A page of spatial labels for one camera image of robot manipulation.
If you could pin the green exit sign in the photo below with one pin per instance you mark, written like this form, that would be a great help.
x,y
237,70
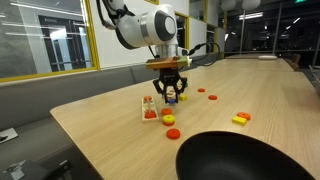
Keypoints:
x,y
300,1

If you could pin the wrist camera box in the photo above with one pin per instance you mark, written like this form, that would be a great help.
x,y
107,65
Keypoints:
x,y
166,62

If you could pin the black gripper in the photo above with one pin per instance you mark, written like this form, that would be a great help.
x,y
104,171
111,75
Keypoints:
x,y
170,76

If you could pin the small yellow block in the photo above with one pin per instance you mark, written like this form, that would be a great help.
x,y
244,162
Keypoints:
x,y
183,97

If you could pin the long yellow block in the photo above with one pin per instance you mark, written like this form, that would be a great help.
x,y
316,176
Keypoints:
x,y
239,120

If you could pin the large yellow framed window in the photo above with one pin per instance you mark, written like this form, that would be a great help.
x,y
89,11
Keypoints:
x,y
43,36

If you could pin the light wooden table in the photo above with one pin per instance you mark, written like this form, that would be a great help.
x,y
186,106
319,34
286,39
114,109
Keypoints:
x,y
243,56
253,65

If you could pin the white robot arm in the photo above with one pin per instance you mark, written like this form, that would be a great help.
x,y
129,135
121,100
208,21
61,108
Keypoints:
x,y
146,26

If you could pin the grey upholstered bench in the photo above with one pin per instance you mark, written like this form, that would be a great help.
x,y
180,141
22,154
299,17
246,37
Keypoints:
x,y
66,90

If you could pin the silver flat device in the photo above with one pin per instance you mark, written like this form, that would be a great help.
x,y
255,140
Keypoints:
x,y
7,135

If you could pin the ceiling tube light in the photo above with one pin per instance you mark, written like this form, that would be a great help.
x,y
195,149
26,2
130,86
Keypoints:
x,y
250,15

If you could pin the wooden peg platform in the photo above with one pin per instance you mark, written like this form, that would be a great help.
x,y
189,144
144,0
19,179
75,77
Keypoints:
x,y
150,120

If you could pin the narrow yellow framed window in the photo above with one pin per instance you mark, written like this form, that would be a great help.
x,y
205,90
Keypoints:
x,y
210,38

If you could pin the black bowl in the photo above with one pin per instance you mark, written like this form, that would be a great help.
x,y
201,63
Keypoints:
x,y
233,160

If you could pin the white globe lamp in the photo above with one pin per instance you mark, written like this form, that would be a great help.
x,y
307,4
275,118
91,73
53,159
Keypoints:
x,y
250,3

